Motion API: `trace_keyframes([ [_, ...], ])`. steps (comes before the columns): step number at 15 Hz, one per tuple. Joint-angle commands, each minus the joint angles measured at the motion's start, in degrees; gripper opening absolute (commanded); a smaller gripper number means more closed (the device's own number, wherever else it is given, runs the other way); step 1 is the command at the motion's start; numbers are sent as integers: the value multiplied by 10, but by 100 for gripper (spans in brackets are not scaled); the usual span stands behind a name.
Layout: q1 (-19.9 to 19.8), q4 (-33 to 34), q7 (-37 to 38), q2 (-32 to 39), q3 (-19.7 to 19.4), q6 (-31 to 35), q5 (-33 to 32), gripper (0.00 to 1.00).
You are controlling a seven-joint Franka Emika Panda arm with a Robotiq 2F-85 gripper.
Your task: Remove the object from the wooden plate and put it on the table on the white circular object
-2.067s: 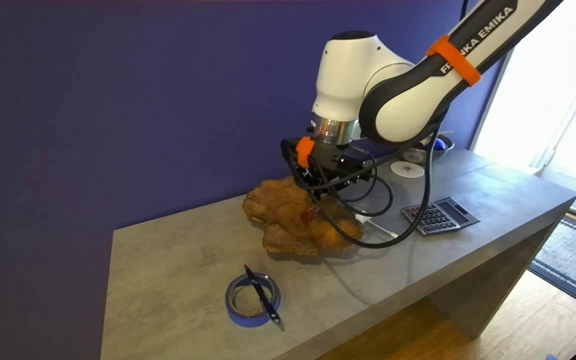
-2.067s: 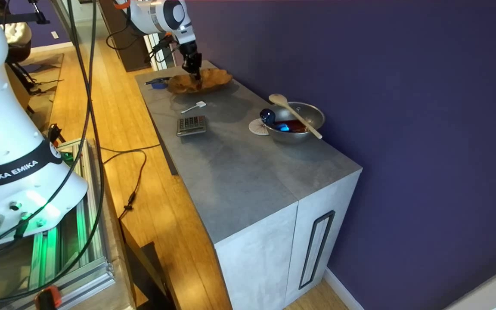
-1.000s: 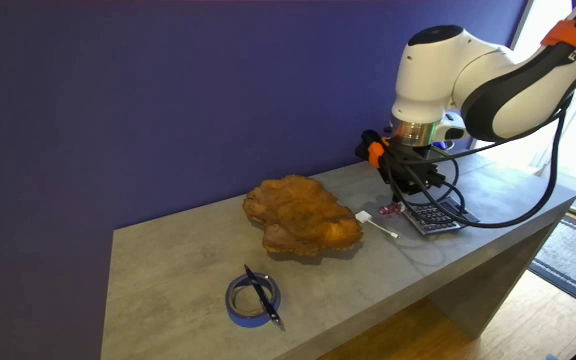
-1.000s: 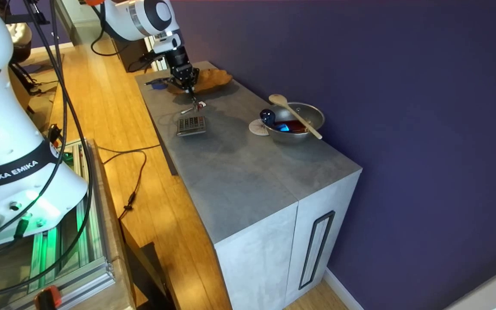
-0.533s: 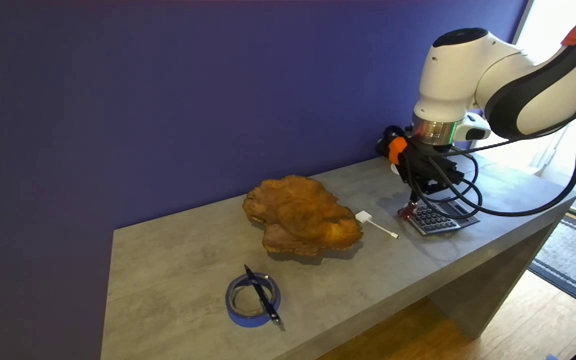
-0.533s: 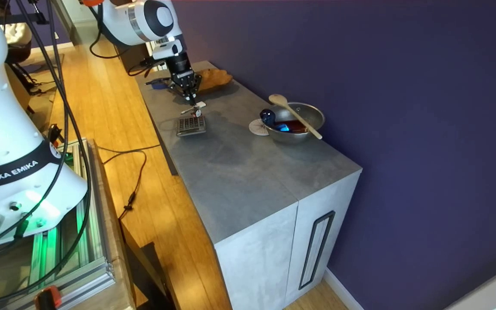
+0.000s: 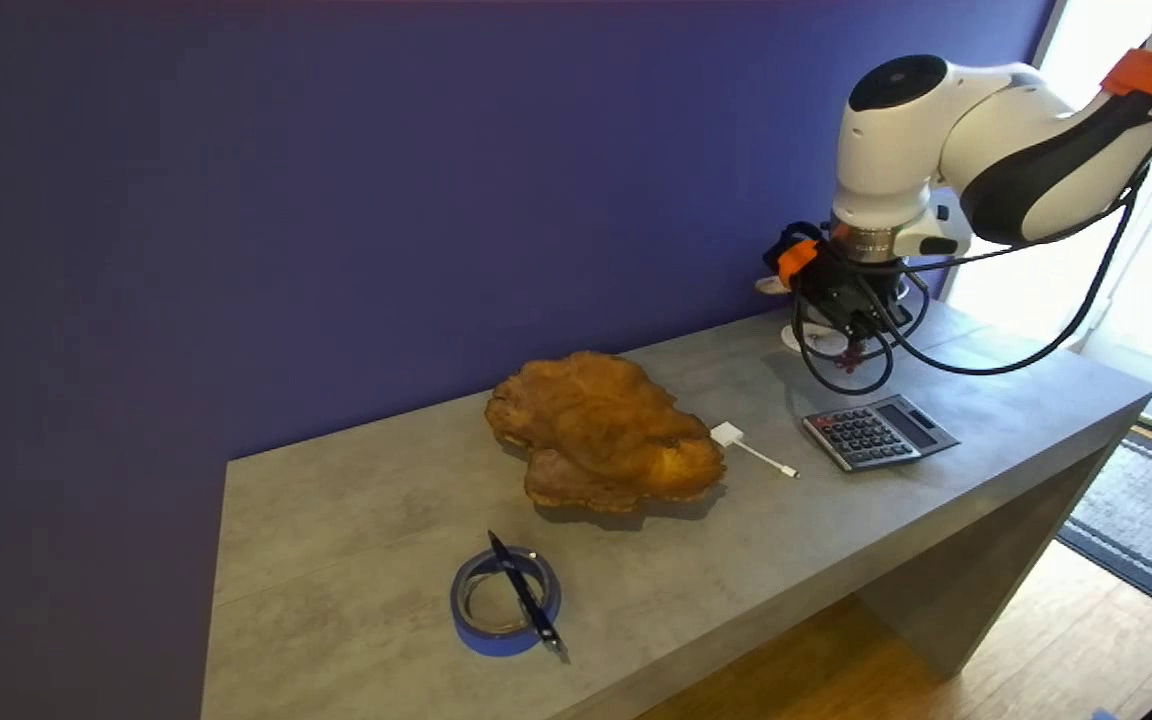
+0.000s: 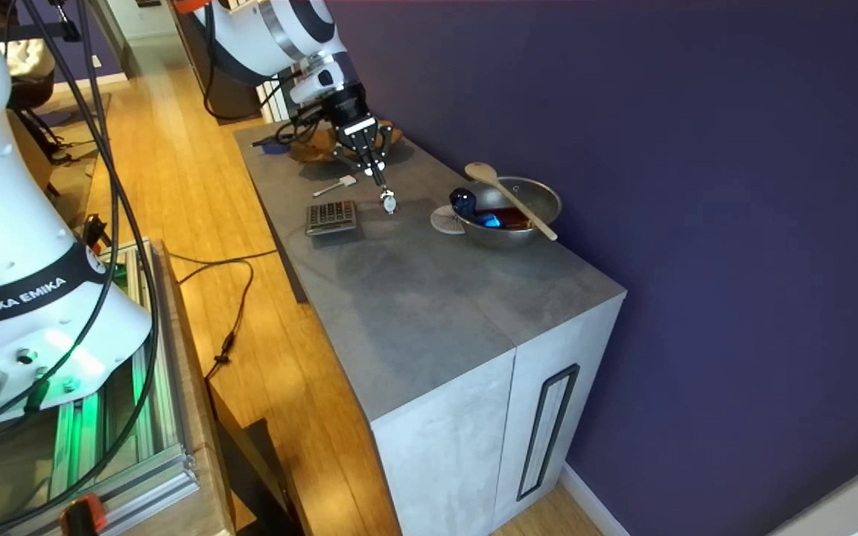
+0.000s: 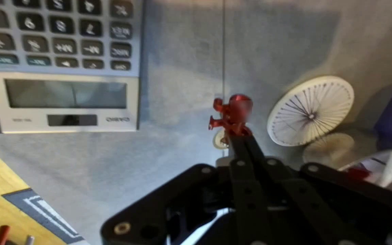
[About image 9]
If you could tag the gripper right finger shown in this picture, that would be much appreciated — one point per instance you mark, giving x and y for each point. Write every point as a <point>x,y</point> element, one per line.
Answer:
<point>345,204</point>

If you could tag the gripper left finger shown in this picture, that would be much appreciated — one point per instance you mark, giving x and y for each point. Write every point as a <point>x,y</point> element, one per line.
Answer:
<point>155,207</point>

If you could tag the red toy figure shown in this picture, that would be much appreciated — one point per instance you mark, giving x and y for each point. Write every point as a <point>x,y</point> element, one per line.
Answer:
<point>234,110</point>

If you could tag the small red object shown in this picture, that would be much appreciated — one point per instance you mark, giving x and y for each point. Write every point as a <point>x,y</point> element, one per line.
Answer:
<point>358,173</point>

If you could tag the white circular spoked disc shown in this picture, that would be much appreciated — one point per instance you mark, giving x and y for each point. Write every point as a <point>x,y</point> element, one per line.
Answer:
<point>310,112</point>

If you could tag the beige round disc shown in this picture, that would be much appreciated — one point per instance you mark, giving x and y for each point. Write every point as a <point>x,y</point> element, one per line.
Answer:
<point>330,149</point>

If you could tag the small white wheel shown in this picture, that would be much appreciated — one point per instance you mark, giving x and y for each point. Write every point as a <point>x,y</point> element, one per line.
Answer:
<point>219,140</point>

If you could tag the grey rectangular label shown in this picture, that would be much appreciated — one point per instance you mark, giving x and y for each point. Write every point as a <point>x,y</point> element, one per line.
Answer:
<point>43,214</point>

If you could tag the red pen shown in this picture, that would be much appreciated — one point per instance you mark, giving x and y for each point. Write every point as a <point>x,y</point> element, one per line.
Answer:
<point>2,234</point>

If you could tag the grey desk calculator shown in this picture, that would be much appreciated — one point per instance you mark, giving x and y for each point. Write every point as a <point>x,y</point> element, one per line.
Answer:
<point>63,61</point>

